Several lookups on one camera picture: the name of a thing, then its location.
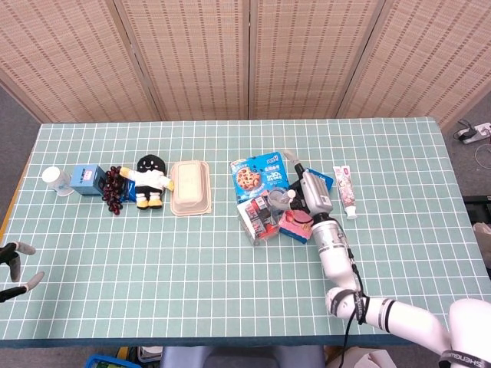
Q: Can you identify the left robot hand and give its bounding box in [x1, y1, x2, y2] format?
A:
[0, 241, 46, 304]

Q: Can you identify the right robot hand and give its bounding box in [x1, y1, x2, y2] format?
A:
[274, 149, 334, 218]

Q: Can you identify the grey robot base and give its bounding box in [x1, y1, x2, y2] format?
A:
[159, 344, 327, 368]

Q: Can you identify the floral toothpaste tube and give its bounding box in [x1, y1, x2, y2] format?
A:
[332, 164, 358, 220]

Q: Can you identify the blue strawberry Oreo box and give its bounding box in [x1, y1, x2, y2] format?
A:
[278, 166, 334, 245]

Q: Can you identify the clear plastic jar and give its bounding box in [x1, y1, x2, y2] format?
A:
[267, 188, 291, 215]

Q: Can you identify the clear box with red caps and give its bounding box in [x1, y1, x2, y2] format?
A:
[236, 195, 283, 246]

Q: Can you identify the blue cookie bag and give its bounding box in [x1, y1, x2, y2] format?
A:
[229, 152, 291, 204]

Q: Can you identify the clear cup with white lid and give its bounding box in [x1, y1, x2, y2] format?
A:
[41, 166, 74, 196]

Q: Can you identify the small light blue box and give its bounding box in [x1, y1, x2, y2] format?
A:
[69, 163, 107, 197]

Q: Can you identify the dark grape bunch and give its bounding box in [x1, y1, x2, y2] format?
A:
[101, 165, 124, 215]

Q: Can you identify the beige lunch box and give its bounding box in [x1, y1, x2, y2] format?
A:
[170, 160, 213, 216]

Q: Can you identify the blue plastic bin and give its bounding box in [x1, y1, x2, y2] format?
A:
[83, 353, 131, 368]

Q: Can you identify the flat blue packet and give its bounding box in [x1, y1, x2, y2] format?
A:
[121, 179, 137, 203]

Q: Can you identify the green checked tablecloth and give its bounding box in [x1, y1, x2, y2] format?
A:
[0, 117, 491, 350]

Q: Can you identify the black and white plush doll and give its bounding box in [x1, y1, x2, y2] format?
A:
[119, 153, 176, 210]

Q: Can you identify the black floor object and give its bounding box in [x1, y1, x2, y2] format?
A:
[462, 194, 491, 223]

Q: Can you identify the bamboo folding screen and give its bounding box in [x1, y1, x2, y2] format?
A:
[0, 0, 491, 130]

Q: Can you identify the white power strip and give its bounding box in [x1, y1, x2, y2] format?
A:
[462, 122, 491, 145]

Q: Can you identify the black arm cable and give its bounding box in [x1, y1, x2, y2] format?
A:
[339, 229, 370, 368]

